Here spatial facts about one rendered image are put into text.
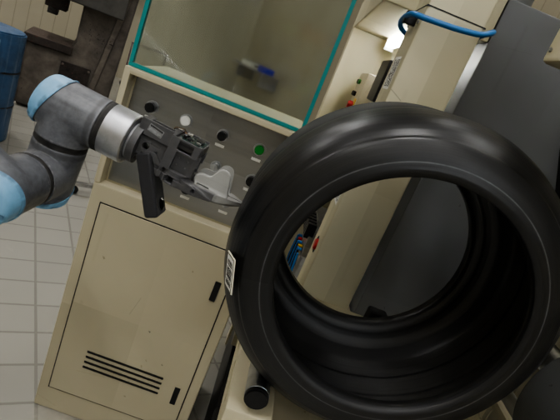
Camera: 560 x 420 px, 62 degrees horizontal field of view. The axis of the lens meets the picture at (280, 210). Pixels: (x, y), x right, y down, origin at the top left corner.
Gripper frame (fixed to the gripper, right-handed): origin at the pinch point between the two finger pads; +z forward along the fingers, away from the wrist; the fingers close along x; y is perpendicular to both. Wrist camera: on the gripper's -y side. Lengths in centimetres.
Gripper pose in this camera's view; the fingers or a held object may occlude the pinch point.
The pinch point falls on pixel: (233, 204)
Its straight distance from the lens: 82.4
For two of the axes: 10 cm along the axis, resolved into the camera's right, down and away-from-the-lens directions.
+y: 4.6, -8.4, -2.8
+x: 0.6, -2.9, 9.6
